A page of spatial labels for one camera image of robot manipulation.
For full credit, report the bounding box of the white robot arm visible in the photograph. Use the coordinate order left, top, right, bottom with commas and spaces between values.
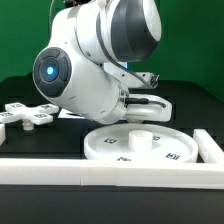
33, 0, 172, 125

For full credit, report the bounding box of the white marker sheet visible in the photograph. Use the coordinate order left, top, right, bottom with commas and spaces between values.
58, 109, 83, 119

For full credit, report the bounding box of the white cross-shaped table base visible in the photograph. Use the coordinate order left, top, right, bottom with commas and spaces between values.
0, 102, 59, 131

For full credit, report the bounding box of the white fence rail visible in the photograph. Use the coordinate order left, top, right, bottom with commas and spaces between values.
0, 158, 224, 189
193, 129, 224, 165

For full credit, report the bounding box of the white front fence rail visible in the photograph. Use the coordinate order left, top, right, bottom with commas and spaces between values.
0, 158, 224, 189

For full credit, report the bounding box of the black cable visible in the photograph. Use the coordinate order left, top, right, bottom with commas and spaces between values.
125, 96, 167, 110

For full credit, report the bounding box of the white round table top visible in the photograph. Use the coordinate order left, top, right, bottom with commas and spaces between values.
84, 123, 198, 163

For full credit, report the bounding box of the white right fence rail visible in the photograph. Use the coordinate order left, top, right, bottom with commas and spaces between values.
193, 129, 224, 165

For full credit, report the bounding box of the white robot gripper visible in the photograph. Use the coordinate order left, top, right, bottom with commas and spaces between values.
124, 94, 172, 123

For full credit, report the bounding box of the white left fence piece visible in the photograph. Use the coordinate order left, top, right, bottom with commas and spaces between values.
0, 124, 6, 146

